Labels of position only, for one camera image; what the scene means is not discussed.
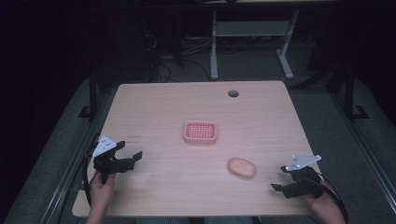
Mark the aluminium floor rail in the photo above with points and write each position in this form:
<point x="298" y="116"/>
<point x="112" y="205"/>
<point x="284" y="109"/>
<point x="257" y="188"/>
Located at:
<point x="71" y="168"/>
<point x="367" y="146"/>

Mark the person's left hand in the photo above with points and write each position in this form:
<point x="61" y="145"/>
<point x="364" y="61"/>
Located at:
<point x="101" y="191"/>

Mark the white metal desk frame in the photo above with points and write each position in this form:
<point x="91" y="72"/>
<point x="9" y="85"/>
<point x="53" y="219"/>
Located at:
<point x="252" y="28"/>

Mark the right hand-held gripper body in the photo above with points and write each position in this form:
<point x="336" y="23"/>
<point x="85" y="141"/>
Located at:
<point x="306" y="182"/>

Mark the pink soap dish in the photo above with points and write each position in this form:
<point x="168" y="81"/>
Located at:
<point x="200" y="132"/>

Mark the person's right hand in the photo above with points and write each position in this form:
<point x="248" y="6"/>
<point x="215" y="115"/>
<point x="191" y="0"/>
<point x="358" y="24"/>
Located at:
<point x="323" y="203"/>

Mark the black metal stand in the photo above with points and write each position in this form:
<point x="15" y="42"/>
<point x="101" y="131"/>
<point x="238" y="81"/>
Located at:
<point x="350" y="93"/>
<point x="92" y="93"/>

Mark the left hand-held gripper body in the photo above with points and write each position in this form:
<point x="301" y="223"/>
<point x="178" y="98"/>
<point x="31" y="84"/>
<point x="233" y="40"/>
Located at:
<point x="107" y="164"/>

